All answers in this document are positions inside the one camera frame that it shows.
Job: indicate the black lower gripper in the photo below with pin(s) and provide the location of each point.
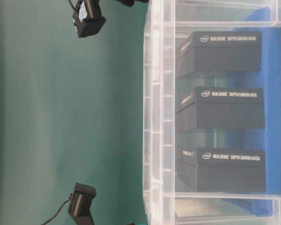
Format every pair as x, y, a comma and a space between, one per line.
80, 202

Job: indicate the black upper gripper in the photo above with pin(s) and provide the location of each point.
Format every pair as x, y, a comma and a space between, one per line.
87, 18

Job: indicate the top black RealSense box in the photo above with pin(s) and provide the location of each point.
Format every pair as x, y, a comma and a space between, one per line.
205, 52

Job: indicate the black realsense box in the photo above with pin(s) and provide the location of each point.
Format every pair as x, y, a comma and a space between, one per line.
205, 52
220, 107
225, 170

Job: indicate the bottom black RealSense box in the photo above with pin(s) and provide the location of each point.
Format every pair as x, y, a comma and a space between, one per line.
225, 170

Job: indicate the middle black RealSense box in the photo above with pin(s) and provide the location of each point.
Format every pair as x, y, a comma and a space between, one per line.
220, 107

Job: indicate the clear plastic storage box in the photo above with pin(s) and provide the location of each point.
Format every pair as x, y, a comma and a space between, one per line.
168, 24

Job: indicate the blue sheet under box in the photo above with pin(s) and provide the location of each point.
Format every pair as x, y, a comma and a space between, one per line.
267, 139

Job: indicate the green table cloth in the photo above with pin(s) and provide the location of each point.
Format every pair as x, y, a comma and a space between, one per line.
70, 111

